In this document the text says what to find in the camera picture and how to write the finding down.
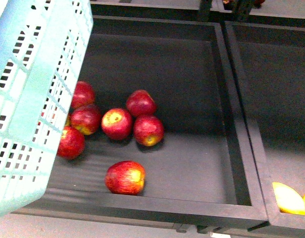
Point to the light blue plastic basket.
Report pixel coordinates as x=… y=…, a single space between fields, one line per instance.
x=42 y=48

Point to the red apple yellow bottom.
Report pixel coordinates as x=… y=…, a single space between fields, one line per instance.
x=148 y=130

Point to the red apple yellow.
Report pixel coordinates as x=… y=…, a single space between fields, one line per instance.
x=148 y=130
x=117 y=123

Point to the dark red apple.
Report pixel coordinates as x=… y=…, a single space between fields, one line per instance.
x=140 y=103

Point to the black produce bin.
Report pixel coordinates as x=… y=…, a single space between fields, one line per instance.
x=202 y=172
x=269 y=68

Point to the red apple yellow top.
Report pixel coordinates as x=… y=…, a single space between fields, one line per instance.
x=117 y=123

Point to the red apple front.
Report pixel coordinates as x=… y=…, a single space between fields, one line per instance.
x=125 y=177

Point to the red apple left middle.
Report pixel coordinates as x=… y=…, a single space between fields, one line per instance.
x=86 y=119

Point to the red apple upper left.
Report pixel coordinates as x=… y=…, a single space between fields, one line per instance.
x=83 y=95

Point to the red apple lower left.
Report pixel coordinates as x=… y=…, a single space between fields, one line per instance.
x=72 y=143

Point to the black right produce bin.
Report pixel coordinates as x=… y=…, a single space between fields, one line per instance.
x=269 y=68

